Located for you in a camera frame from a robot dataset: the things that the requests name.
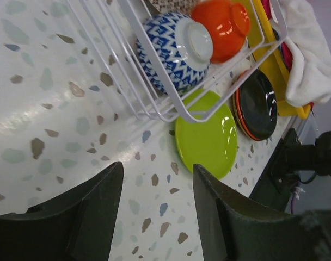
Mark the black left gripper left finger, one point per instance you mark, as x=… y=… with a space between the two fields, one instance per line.
x=75 y=225

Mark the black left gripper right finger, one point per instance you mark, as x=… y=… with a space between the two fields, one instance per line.
x=234 y=227

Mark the lime green plate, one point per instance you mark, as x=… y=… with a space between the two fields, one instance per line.
x=212 y=144

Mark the clear wire dish rack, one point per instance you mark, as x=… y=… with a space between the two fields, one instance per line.
x=159 y=64

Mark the blue white patterned bowl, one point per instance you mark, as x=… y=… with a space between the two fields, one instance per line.
x=184 y=47

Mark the orange bowl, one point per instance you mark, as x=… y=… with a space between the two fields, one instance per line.
x=227 y=22

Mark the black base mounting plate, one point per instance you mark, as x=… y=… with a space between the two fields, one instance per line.
x=281 y=175

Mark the white towel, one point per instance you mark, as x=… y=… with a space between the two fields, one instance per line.
x=322 y=56

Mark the yellow plastic basket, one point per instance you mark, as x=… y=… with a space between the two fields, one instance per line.
x=271 y=59

